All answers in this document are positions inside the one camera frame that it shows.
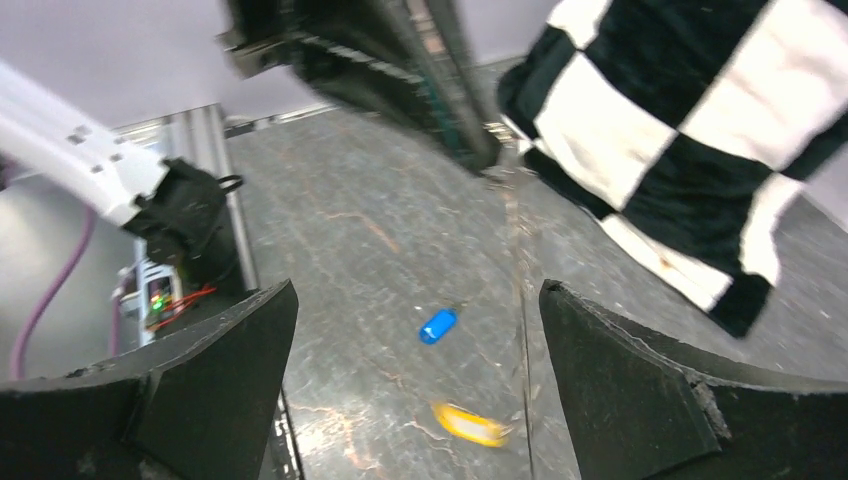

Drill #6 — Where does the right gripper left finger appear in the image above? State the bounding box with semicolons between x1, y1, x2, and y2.
1;281;299;479

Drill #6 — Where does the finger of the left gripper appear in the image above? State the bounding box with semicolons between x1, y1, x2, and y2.
218;0;488;174
404;1;502;174

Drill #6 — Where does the black white checkered blanket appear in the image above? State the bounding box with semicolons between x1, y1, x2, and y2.
497;0;847;338

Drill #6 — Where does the yellow tagged key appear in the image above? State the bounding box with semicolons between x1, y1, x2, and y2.
431;402;511;448

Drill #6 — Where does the metal key organizer plate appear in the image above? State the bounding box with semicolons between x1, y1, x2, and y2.
483;121;537;479

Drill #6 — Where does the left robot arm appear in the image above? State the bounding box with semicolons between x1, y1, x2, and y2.
1;0;510;286

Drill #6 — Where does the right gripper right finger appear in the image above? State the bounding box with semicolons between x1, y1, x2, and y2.
539;280;847;479

